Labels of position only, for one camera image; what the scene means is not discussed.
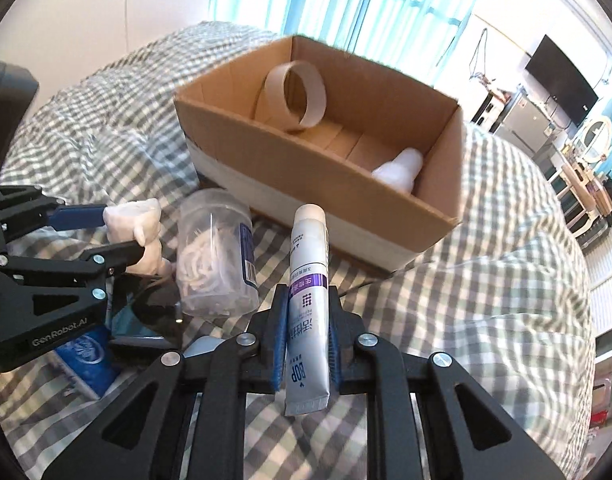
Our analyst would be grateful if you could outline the white and purple toothpaste tube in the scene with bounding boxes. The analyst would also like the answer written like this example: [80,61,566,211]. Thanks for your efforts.
[284,203,332,416]

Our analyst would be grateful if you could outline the blue printed packet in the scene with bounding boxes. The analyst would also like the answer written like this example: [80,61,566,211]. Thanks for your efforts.
[53,324,122,401]

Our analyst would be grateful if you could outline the white plastic bottle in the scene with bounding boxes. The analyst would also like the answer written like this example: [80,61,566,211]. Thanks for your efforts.
[370,147,425,195]

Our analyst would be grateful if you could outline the brown cardboard box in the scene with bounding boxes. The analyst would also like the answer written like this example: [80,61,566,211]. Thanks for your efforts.
[173,34,467,274]

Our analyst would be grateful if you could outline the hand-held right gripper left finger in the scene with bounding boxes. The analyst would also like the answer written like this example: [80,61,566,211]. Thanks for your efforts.
[42,285,292,480]

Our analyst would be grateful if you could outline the silver refrigerator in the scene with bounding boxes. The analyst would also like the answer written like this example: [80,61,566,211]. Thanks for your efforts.
[493,87,555,157]

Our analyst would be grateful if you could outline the oval white vanity mirror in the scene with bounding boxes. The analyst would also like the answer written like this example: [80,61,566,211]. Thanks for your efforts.
[580,114,612,165]

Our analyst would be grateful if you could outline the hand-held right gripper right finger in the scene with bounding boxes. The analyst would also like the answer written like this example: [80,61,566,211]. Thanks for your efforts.
[326,305,567,480]

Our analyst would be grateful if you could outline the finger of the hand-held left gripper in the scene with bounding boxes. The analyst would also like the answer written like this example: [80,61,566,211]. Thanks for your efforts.
[0,240,146,290]
[0,185,110,242]

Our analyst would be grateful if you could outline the black wall television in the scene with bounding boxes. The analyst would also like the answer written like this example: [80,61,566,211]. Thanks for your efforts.
[524,34,600,128]

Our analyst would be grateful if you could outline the beige paper tape roll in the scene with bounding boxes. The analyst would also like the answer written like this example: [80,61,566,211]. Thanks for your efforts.
[263,60,328,134]

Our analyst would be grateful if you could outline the grey checkered blanket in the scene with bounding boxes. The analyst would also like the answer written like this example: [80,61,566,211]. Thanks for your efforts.
[0,20,600,480]

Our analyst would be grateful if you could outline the black glossy pouch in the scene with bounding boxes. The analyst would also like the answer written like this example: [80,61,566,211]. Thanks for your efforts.
[108,276,183,357]

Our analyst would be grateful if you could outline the light blue curtains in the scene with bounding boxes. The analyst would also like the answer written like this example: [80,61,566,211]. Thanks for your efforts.
[205,0,493,87]

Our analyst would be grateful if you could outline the clear plastic jar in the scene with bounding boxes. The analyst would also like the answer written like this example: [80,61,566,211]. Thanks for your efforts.
[175,188,261,319]

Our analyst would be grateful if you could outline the white small figurine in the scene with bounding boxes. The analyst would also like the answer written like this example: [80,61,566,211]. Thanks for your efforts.
[103,199,175,279]

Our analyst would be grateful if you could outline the wooden vanity table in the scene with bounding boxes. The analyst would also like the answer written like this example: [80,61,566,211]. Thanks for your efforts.
[560,159,612,222]

